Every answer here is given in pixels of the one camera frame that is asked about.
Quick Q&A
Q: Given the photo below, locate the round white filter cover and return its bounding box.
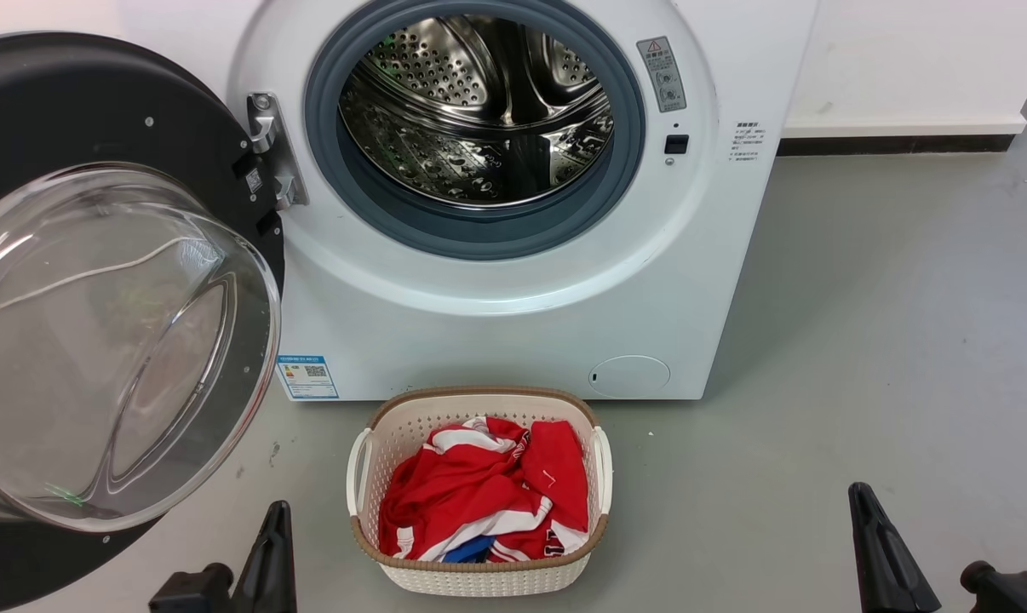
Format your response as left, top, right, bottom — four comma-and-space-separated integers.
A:
588, 355, 672, 398

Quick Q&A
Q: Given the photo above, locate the grey warning sticker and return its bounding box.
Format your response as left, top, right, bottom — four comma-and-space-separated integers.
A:
636, 36, 687, 113

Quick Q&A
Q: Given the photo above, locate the black round glass washer door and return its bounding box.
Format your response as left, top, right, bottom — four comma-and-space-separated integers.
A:
0, 32, 286, 613

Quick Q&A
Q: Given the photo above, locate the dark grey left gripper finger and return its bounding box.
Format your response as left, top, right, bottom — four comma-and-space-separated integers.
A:
232, 501, 298, 613

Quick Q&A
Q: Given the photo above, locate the red and white garment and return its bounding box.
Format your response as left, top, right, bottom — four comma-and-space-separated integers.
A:
378, 415, 590, 564

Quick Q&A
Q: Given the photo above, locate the blue energy label sticker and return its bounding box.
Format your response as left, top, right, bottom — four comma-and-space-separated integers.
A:
277, 355, 341, 401

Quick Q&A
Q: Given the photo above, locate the white front-load washing machine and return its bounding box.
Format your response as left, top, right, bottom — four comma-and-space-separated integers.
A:
122, 0, 819, 403

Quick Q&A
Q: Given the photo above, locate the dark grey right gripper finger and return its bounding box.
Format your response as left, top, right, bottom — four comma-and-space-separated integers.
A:
848, 483, 942, 613

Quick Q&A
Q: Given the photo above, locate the blue garment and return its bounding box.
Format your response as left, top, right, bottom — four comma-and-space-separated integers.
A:
441, 535, 493, 564

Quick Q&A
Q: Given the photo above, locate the black baseboard strip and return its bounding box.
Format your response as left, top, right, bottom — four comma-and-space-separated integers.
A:
776, 134, 1017, 157

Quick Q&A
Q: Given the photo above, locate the metal door hinge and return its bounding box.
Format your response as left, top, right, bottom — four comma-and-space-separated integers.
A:
246, 92, 310, 211

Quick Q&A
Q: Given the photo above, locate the small printed text sticker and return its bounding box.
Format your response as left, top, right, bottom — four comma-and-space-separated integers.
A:
729, 121, 768, 163

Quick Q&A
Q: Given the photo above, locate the cream woven plastic laundry basket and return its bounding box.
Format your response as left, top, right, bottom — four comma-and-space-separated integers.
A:
346, 386, 614, 597

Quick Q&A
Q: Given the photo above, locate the white power cable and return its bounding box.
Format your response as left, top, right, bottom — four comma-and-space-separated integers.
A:
0, 237, 195, 314

